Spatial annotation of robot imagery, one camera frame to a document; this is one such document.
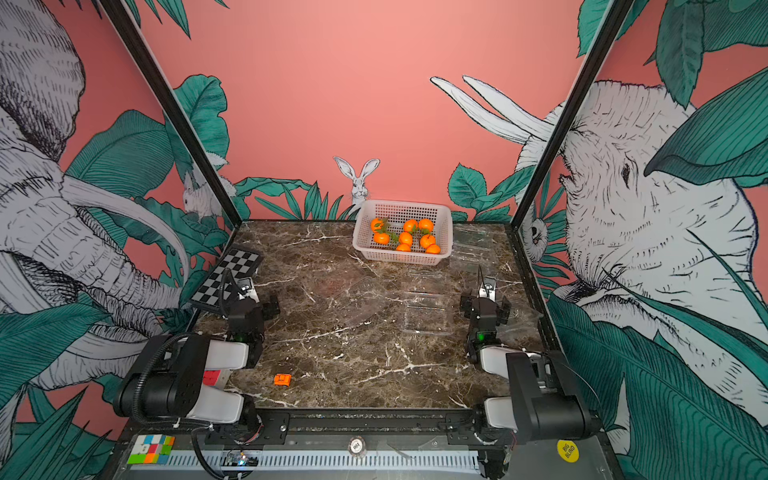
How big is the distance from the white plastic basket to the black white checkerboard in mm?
384

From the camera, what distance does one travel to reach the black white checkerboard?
3.12 ft

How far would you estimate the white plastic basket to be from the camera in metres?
1.04
